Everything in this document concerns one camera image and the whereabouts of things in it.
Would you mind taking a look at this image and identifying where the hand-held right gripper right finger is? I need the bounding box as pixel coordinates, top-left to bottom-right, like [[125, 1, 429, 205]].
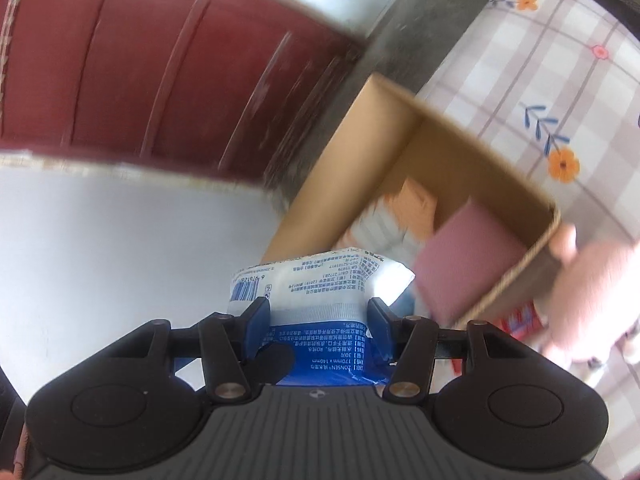
[[369, 297, 501, 402]]

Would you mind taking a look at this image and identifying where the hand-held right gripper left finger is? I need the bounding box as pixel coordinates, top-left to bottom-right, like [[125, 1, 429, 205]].
[[140, 297, 271, 404]]

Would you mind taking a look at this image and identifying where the blue white wet wipes packet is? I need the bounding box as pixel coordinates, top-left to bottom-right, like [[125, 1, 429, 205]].
[[227, 247, 417, 388]]

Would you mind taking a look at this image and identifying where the orange striped white garment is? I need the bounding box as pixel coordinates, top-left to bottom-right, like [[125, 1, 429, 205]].
[[345, 177, 438, 261]]

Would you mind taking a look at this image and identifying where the red toothpaste box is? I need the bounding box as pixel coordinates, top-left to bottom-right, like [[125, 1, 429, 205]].
[[450, 300, 548, 376]]

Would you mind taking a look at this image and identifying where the brown cardboard box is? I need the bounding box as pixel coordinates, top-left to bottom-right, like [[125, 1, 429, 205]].
[[260, 72, 563, 328]]

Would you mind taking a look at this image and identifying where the pink plush toy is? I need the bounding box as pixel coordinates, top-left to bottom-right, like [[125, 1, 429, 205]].
[[542, 225, 640, 366]]

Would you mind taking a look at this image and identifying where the dark red wooden door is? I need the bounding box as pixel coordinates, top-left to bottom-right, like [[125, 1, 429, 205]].
[[0, 0, 366, 181]]

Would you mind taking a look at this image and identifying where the checked flower print bed sheet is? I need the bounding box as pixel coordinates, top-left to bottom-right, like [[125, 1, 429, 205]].
[[415, 0, 640, 480]]

